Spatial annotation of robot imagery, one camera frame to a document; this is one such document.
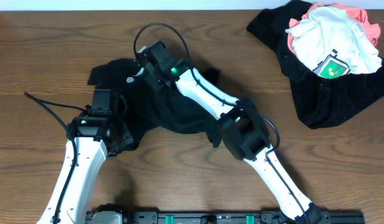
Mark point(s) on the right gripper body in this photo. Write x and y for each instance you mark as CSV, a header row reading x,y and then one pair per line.
x,y
156,79

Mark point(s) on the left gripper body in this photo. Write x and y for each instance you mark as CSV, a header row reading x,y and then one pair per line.
x,y
122,136

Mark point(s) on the black polo shirt with logo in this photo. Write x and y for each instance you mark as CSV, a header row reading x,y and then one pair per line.
x,y
147,109

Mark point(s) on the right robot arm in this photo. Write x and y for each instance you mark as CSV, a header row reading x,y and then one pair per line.
x,y
244,131

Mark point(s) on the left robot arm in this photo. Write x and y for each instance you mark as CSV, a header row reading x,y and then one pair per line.
x,y
94,139

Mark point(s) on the black garment under pile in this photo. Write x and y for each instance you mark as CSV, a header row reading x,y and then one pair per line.
x,y
319,102

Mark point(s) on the white shirt with green print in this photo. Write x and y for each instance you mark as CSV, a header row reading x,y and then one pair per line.
x,y
331,44

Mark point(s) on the coral pink shirt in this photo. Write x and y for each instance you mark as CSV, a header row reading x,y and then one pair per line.
x,y
371,31

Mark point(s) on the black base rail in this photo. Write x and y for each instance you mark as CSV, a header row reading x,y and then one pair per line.
x,y
264,217

